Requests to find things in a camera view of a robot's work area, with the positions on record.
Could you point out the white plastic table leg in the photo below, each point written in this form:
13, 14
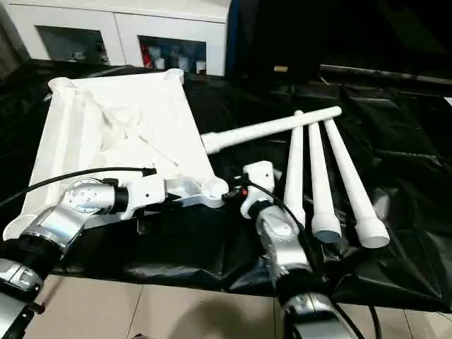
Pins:
321, 191
295, 176
268, 129
353, 191

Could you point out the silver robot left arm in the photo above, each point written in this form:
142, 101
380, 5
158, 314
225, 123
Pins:
63, 219

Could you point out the white plastic table top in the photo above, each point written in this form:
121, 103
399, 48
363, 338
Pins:
120, 134

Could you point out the black backdrop cloth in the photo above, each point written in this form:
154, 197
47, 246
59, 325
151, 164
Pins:
353, 35

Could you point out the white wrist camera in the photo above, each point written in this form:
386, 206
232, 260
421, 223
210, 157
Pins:
258, 180
145, 189

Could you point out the white glass-door cabinet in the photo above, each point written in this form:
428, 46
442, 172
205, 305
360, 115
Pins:
106, 21

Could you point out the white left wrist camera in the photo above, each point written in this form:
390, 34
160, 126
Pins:
145, 189

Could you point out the grey curtain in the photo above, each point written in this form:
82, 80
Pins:
8, 49

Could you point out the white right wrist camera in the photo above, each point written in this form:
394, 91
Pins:
258, 180

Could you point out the black work mat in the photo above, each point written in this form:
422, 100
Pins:
395, 162

